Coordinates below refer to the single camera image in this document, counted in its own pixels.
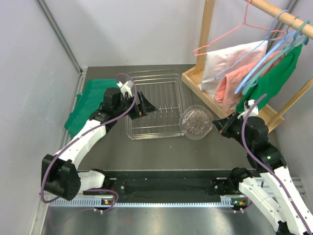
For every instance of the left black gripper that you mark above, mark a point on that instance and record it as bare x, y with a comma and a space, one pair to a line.
145, 107

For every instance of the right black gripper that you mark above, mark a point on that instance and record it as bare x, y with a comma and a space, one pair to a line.
222, 125

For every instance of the clear glass plate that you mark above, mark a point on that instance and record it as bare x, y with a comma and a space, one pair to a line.
196, 122

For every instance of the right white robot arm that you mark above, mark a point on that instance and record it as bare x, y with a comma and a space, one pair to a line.
285, 209

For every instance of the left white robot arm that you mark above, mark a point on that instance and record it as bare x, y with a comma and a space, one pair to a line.
59, 171

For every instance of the wooden clothes rack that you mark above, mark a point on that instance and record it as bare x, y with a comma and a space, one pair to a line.
192, 77

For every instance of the pink hanging garment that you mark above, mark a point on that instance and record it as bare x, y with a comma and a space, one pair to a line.
225, 90

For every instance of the folded green t-shirt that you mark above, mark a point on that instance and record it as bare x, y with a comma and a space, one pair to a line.
87, 102

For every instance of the white hanging garment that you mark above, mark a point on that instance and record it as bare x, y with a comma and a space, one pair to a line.
223, 61

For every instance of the green hanging garment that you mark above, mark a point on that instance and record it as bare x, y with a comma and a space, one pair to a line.
272, 82

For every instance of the teal plastic hanger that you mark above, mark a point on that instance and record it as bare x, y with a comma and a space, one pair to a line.
297, 38

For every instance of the wire dish rack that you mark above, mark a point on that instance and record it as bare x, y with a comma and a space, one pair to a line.
163, 89

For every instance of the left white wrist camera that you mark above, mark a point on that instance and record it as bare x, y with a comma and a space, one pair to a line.
126, 89

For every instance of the pink wire hanger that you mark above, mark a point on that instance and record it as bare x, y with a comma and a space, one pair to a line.
201, 50

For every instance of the slotted cable duct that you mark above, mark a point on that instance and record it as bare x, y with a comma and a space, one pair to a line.
106, 201

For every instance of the aluminium frame profile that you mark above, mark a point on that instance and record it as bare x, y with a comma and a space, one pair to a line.
58, 33

